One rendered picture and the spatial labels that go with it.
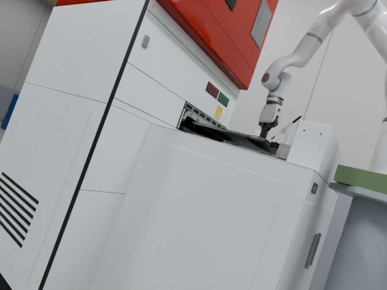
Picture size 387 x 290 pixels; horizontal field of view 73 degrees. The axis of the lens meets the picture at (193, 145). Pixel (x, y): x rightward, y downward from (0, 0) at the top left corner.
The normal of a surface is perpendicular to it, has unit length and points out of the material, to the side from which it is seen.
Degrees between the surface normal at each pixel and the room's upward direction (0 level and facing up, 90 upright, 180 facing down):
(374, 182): 90
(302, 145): 90
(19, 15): 90
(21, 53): 90
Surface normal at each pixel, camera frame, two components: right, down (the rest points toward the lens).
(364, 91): -0.64, -0.26
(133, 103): 0.79, 0.25
